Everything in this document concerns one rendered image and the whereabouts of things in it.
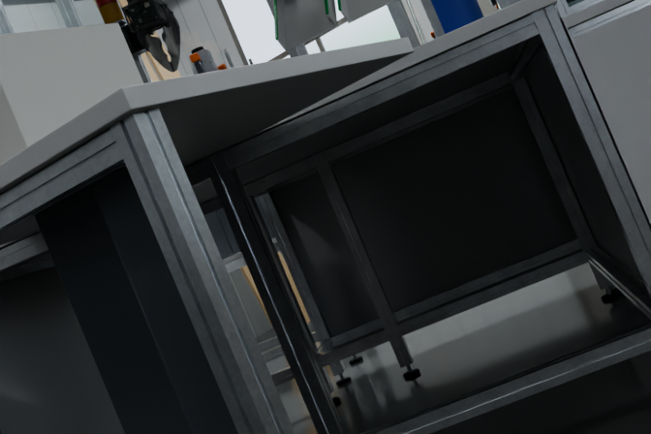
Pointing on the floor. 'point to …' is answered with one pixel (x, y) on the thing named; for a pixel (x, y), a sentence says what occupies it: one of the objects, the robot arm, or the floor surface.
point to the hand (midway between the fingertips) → (172, 66)
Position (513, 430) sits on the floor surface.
